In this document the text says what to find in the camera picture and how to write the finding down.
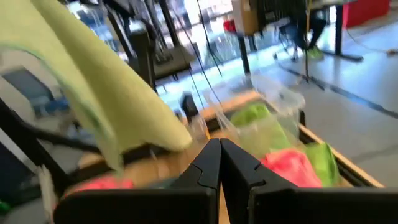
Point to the clear plastic bin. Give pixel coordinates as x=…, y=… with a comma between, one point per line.
x=280, y=99

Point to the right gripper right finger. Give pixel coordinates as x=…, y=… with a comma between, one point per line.
x=239, y=171

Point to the black framed office desk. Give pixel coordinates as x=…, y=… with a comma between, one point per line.
x=339, y=31

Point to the large red cabinet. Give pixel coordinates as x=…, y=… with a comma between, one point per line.
x=367, y=12

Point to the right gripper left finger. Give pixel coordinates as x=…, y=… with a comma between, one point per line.
x=205, y=171

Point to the pink microfiber towel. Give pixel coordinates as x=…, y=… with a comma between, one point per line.
x=289, y=168
x=99, y=184

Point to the spray bottle with black head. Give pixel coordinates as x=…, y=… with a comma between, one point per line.
x=189, y=105

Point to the pale green microfiber towel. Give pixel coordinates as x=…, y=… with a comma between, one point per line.
x=93, y=62

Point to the small red container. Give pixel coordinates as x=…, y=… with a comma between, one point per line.
x=230, y=26

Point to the person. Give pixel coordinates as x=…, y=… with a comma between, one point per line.
x=317, y=28

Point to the cardboard box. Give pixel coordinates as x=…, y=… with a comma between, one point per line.
x=245, y=18

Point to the dark grey desk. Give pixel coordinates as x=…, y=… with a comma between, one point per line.
x=174, y=60

